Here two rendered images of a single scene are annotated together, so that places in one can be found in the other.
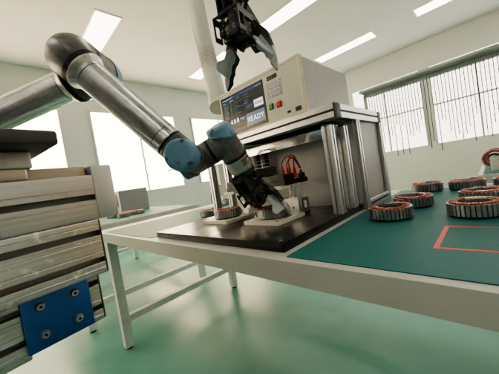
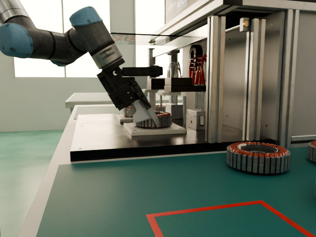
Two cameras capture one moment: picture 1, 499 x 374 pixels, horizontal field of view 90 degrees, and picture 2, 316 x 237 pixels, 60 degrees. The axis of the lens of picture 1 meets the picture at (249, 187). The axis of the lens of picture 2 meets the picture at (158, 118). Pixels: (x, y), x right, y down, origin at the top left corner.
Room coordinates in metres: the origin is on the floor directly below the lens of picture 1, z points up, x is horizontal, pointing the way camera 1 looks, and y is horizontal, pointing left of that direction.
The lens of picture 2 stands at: (0.19, -0.48, 0.91)
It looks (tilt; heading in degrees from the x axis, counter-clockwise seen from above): 8 degrees down; 31
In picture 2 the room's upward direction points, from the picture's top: straight up
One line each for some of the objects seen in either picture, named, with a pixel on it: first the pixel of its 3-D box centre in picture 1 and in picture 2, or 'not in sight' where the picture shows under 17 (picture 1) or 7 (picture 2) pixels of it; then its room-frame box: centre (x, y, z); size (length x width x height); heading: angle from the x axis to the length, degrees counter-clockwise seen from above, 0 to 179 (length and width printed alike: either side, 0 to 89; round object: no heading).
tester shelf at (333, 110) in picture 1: (286, 135); (233, 28); (1.17, -0.21, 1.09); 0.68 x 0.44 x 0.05; 45
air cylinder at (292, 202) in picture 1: (297, 204); (199, 118); (0.96, -0.17, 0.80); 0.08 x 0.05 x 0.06; 45
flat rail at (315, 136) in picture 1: (256, 151); (173, 45); (1.01, -0.05, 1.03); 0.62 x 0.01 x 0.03; 45
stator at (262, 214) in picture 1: (273, 211); (152, 119); (0.85, -0.07, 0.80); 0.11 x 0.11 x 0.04
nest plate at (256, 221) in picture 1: (274, 218); (152, 127); (0.85, -0.07, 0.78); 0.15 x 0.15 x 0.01; 45
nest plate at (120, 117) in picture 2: (229, 218); (137, 117); (1.02, 0.10, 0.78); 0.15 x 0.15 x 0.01; 45
